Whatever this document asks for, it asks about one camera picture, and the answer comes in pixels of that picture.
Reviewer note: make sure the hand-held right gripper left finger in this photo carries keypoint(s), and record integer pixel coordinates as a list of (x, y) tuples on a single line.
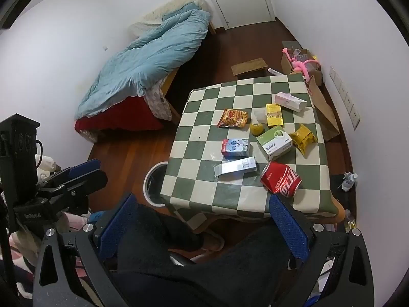
[(119, 227)]

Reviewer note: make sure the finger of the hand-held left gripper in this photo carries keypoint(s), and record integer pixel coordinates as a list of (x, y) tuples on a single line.
[(89, 182), (83, 168)]

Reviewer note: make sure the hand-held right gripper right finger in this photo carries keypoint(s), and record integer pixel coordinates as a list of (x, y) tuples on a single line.
[(289, 230)]

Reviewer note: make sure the white round trash bin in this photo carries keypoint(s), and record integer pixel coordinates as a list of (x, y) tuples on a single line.
[(149, 192)]

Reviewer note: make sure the green tissue box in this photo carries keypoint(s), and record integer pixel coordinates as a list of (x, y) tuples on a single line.
[(274, 142)]

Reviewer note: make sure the gold snack packet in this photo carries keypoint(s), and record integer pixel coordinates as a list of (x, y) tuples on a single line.
[(303, 138)]

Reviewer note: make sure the yellow fruit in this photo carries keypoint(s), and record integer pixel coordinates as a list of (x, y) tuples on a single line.
[(257, 128)]

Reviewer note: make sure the yellow box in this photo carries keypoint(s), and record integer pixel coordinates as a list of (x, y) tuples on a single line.
[(274, 114)]

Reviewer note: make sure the red yellow snack packet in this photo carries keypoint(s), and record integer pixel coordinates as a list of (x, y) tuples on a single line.
[(232, 118)]

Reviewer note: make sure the red soda can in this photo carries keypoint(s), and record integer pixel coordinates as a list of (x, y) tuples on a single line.
[(281, 179)]

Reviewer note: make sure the red blanket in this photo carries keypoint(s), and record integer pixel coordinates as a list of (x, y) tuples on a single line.
[(121, 116)]

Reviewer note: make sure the clear spray bottle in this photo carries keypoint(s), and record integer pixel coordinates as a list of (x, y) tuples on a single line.
[(349, 181)]

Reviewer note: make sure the fuzzy slipper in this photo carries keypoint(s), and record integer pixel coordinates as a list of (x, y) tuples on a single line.
[(211, 242)]

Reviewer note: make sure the pink fluffy cloth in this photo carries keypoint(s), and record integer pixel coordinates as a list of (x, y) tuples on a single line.
[(24, 246)]

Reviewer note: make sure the person's black pants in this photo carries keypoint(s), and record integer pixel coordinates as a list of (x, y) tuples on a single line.
[(191, 278)]

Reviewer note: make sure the blue milk carton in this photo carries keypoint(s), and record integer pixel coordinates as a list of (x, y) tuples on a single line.
[(235, 147)]

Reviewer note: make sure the green white checkered tablecloth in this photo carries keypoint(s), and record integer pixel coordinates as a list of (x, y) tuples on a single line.
[(198, 140)]

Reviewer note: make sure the light blue duvet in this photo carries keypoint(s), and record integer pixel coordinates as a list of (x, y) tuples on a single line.
[(143, 67)]

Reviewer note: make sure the pink white long box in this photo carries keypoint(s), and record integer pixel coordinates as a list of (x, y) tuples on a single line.
[(290, 101)]

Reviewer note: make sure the open cardboard box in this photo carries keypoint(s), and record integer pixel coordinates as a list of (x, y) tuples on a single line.
[(287, 64)]

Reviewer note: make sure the pink plush toy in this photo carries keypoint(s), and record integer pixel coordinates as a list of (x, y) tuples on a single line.
[(298, 64)]

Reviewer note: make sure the small wooden stool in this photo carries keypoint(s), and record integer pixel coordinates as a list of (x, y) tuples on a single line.
[(249, 66)]

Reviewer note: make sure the white patterned pillow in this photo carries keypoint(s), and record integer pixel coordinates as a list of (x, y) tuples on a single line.
[(159, 16)]

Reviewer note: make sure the white door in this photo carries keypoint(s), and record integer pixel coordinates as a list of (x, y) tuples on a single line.
[(238, 0)]

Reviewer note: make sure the wooden bed frame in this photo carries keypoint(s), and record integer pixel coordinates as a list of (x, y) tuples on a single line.
[(171, 80)]

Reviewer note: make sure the white wall socket strip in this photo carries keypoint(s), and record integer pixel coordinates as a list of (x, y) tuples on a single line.
[(345, 97)]

